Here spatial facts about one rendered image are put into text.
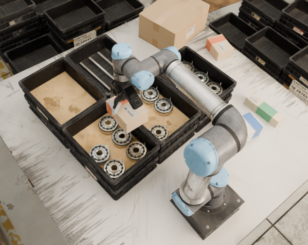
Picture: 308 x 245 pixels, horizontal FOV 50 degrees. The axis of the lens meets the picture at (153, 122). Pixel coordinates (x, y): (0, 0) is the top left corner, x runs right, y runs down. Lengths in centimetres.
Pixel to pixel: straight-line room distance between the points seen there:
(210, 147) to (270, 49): 210
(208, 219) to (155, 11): 138
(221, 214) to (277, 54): 175
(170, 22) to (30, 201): 157
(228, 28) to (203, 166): 239
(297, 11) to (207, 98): 228
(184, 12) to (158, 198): 125
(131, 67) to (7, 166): 175
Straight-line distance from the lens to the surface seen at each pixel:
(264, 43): 308
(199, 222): 161
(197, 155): 103
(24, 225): 253
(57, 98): 193
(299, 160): 204
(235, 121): 110
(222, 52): 230
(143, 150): 167
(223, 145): 104
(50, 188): 180
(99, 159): 165
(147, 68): 122
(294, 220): 268
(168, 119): 181
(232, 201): 167
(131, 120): 145
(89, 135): 176
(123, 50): 125
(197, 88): 117
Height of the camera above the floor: 231
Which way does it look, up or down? 56 degrees down
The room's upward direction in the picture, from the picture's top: 5 degrees clockwise
